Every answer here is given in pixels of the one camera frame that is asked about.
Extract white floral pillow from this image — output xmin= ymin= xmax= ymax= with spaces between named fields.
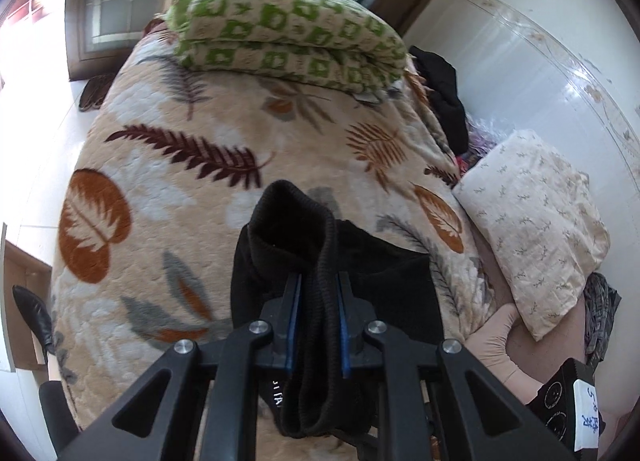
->
xmin=454 ymin=130 xmax=611 ymax=341

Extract black clothes pile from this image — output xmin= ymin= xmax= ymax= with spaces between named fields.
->
xmin=409 ymin=45 xmax=469 ymax=157

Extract black pants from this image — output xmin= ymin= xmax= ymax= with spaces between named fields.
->
xmin=230 ymin=181 xmax=444 ymax=438

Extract black shoe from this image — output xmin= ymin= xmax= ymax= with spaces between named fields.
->
xmin=12 ymin=285 xmax=55 ymax=355

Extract green checkered folded quilt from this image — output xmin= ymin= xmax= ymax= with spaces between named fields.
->
xmin=165 ymin=0 xmax=407 ymax=94

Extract leaf-patterned beige blanket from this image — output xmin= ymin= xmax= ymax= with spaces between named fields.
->
xmin=52 ymin=30 xmax=495 ymax=427

